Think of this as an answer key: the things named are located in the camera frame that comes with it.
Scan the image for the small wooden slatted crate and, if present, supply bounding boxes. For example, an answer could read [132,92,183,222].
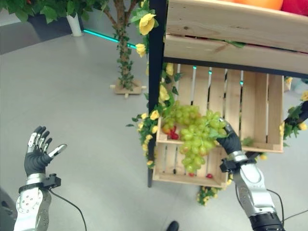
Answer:
[152,141,229,189]

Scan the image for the red cherries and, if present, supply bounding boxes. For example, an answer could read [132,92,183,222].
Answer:
[167,126,180,140]

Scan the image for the dark robot foot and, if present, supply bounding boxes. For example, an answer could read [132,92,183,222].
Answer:
[166,220,180,231]

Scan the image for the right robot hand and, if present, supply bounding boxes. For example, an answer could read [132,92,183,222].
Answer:
[215,117,242,154]

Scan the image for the yellow flower vine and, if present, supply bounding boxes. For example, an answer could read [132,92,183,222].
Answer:
[279,76,308,147]

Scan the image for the artificial tree with leaves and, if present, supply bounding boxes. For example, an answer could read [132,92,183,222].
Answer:
[0,0,154,91]

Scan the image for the wooden crate with fruits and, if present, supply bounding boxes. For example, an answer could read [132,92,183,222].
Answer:
[163,0,308,68]

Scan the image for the white vase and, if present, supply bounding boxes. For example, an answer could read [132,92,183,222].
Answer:
[65,12,84,37]

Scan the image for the green grape bunch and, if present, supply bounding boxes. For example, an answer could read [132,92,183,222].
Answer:
[180,109,228,173]
[163,101,202,128]

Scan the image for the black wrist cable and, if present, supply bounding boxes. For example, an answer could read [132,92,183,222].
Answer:
[266,188,308,227]
[49,187,87,231]

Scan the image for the black metal shelf frame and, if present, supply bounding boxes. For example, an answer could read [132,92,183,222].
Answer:
[147,0,308,188]

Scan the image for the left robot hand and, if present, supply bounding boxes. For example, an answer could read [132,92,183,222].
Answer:
[24,126,68,177]

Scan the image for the large wooden slatted crate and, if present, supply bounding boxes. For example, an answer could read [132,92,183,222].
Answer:
[155,63,285,154]

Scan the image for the wooden tree base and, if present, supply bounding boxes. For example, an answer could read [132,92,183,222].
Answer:
[110,78,146,99]

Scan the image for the yellow flower garland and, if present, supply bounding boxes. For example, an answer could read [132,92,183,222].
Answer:
[126,0,183,169]

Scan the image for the orange fruit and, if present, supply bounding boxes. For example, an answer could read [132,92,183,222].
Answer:
[232,0,284,11]

